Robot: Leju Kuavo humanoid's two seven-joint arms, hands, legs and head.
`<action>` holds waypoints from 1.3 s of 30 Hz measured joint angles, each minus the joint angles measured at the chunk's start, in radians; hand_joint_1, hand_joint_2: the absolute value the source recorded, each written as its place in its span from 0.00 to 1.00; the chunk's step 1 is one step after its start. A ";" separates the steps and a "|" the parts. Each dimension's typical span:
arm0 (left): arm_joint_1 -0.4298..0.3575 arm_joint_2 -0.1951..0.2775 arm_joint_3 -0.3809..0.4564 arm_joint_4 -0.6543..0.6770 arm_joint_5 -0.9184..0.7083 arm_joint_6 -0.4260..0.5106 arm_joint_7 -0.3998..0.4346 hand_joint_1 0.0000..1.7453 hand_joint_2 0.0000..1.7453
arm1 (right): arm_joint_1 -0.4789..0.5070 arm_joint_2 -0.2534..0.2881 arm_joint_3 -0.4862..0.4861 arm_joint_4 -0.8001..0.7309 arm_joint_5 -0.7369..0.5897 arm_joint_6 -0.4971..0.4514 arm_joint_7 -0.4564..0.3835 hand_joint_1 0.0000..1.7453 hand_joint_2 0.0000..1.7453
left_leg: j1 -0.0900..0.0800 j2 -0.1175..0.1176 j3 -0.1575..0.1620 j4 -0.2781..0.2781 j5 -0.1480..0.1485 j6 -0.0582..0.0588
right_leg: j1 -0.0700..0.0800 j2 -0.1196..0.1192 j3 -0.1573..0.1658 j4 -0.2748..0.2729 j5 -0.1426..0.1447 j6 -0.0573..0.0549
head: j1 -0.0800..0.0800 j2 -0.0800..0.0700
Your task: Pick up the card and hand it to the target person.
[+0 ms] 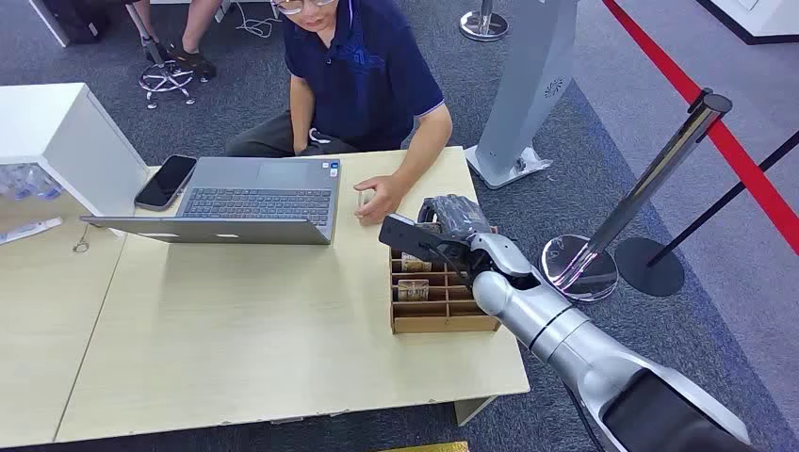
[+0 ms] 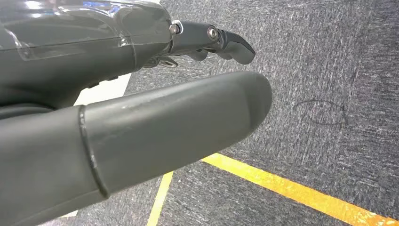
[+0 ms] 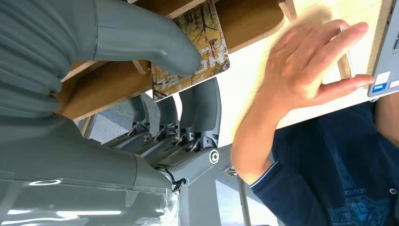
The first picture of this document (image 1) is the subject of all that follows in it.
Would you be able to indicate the white packet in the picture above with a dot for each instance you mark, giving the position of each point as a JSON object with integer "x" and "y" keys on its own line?
{"x": 28, "y": 229}

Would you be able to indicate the person's left hand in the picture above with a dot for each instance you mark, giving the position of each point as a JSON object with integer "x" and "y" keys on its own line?
{"x": 377, "y": 198}

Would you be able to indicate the grey kiosk stand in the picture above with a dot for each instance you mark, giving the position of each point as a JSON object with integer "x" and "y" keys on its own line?
{"x": 524, "y": 93}

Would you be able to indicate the seated person's legs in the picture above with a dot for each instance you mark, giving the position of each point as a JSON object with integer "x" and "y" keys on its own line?
{"x": 181, "y": 37}

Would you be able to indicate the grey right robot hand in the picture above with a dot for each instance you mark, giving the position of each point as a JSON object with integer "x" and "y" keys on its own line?
{"x": 454, "y": 215}

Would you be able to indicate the clear plastic bag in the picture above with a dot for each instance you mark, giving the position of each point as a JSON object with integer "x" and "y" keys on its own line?
{"x": 25, "y": 182}

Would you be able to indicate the red floor tape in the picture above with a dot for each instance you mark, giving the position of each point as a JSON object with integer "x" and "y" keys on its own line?
{"x": 705, "y": 118}

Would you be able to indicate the white cabinet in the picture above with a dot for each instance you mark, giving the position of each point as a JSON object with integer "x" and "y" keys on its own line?
{"x": 68, "y": 143}

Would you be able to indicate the person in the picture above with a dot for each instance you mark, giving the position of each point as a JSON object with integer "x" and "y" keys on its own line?
{"x": 356, "y": 81}

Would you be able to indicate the chrome stanchion base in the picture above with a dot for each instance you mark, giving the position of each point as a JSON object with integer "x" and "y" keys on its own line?
{"x": 484, "y": 24}

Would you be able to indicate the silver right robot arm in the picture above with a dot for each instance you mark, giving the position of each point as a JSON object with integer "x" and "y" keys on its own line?
{"x": 580, "y": 346}

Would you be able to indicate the chrome stool base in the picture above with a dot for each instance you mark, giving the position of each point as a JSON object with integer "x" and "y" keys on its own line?
{"x": 166, "y": 81}

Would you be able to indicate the chrome stanchion post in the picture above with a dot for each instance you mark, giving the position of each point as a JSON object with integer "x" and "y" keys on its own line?
{"x": 630, "y": 206}

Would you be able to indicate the wooden compartment box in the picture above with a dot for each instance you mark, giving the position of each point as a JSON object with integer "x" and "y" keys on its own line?
{"x": 437, "y": 298}

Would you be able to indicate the grey laptop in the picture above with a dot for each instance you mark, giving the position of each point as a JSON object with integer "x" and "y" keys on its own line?
{"x": 249, "y": 206}

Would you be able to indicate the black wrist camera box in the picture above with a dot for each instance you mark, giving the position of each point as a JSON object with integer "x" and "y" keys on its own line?
{"x": 409, "y": 239}

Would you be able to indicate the black smartphone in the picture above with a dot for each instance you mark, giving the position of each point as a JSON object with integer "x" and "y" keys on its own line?
{"x": 165, "y": 182}

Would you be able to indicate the black stanchion base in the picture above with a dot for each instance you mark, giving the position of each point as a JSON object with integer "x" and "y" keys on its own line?
{"x": 649, "y": 267}

